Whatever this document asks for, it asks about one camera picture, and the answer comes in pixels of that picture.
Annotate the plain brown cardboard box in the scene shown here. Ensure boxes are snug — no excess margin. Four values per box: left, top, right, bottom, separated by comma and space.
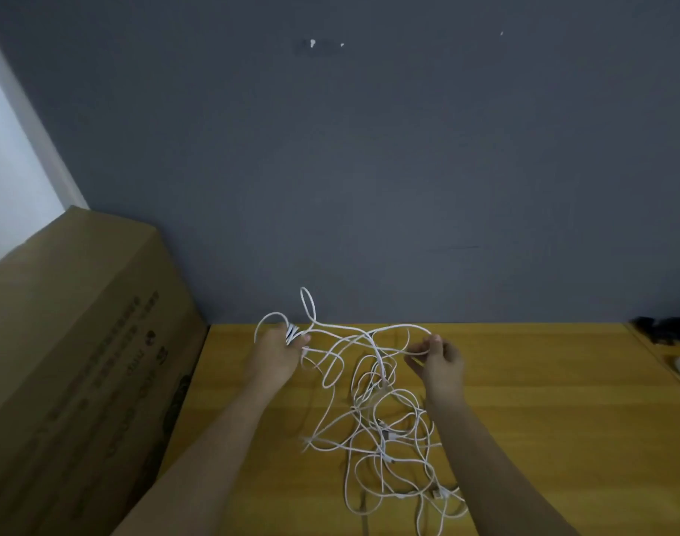
0, 206, 211, 536

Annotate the person's right hand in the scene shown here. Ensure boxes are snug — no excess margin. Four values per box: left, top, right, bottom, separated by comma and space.
405, 334, 469, 411

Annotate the tangle of white cables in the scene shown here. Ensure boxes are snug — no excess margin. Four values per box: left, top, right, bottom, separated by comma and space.
301, 327, 471, 536

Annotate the black cable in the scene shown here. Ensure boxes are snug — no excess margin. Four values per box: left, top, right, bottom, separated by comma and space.
631, 316, 680, 346

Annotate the person's left hand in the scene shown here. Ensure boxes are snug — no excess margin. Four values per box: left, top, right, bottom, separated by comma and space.
244, 325, 315, 400

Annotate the person's right forearm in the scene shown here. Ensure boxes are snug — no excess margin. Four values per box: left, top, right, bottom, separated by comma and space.
429, 394, 581, 536

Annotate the person's left forearm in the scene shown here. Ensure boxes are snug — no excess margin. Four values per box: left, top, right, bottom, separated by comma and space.
111, 383, 288, 536

